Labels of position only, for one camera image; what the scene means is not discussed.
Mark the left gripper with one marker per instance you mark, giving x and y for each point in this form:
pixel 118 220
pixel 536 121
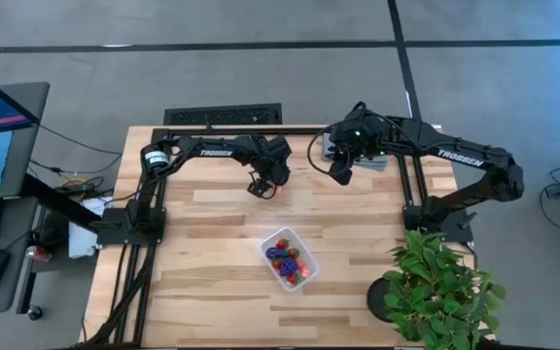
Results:
pixel 275 160

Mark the purple grape bunch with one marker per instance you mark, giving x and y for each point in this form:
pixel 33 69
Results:
pixel 288 266

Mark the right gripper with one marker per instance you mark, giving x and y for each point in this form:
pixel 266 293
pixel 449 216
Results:
pixel 358 136

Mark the white box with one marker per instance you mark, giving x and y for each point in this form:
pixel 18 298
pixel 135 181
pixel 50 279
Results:
pixel 83 238

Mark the grey computer desk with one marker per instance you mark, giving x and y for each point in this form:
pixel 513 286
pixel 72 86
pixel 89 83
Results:
pixel 32 107

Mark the pink peach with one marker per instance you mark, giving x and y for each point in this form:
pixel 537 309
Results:
pixel 305 272
pixel 301 262

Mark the black desk support bar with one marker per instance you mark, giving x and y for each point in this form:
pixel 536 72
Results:
pixel 61 204

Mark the black caster wheel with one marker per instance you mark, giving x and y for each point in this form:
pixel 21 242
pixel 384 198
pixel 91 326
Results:
pixel 35 312

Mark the black plant pot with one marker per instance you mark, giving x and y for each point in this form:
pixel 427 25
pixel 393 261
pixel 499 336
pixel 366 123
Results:
pixel 377 301

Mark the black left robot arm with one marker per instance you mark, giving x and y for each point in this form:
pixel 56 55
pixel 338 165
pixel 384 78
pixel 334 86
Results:
pixel 192 146

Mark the black power adapter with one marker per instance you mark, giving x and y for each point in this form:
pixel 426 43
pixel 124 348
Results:
pixel 73 187

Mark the clear plastic tupperware container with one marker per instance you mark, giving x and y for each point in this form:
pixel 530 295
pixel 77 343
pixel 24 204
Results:
pixel 266 247

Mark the black floor vent grille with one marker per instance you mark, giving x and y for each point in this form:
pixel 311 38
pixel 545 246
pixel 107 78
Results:
pixel 221 115

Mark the small red can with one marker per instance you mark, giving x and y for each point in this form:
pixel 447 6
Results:
pixel 42 253

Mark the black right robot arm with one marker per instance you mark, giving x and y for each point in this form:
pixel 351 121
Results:
pixel 455 155

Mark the green leafy plant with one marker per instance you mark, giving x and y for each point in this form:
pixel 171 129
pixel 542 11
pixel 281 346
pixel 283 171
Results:
pixel 440 291

